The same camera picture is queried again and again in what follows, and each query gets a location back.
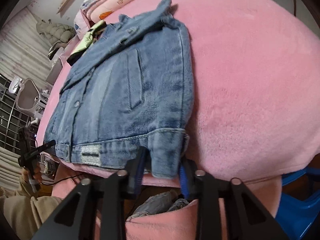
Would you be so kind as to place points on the blue plastic stool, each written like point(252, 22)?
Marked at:
point(298, 212)

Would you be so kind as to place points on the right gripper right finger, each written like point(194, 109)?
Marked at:
point(226, 201)

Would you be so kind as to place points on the person's left hand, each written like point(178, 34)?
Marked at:
point(36, 176)

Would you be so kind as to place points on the green and black folded garment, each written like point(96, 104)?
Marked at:
point(88, 39)

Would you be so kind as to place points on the pink cartoon pillow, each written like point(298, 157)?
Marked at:
point(81, 24)

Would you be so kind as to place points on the beige puffer jacket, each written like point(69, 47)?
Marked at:
point(55, 32)

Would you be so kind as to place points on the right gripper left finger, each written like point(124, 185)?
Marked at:
point(75, 217)

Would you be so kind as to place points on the beige sleeve forearm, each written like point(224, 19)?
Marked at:
point(25, 210)

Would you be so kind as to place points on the pink plush bed blanket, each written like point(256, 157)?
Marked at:
point(255, 113)

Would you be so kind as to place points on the white office chair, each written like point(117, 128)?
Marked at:
point(30, 100)

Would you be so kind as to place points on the blue denim jacket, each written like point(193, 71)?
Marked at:
point(133, 88)

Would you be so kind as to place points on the white bedside desk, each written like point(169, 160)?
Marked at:
point(55, 64)

